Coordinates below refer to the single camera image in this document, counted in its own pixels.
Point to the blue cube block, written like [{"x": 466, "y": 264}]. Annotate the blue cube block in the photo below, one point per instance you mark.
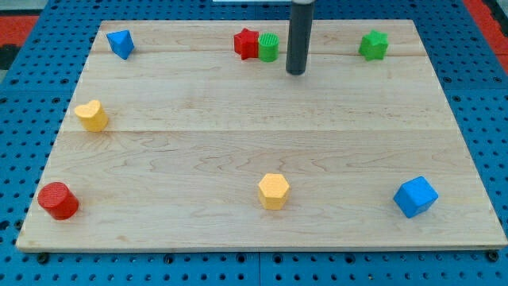
[{"x": 415, "y": 196}]

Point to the blue triangle block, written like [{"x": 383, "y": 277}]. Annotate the blue triangle block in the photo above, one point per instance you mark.
[{"x": 121, "y": 43}]

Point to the yellow hexagon block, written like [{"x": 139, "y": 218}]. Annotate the yellow hexagon block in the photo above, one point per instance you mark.
[{"x": 273, "y": 191}]

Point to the yellow heart block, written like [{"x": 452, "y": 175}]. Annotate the yellow heart block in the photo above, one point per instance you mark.
[{"x": 92, "y": 116}]

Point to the green cylinder block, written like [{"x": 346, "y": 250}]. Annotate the green cylinder block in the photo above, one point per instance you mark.
[{"x": 268, "y": 47}]

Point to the red star block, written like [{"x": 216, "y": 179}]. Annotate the red star block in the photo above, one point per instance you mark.
[{"x": 246, "y": 43}]

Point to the light wooden board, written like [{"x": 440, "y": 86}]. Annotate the light wooden board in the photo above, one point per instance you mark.
[{"x": 193, "y": 129}]

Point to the green star block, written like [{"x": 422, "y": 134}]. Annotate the green star block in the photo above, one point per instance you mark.
[{"x": 374, "y": 45}]

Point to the red cylinder block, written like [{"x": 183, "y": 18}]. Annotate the red cylinder block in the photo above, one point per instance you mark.
[{"x": 57, "y": 199}]

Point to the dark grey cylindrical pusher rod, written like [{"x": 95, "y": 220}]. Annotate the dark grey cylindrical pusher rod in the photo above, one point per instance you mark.
[{"x": 300, "y": 26}]

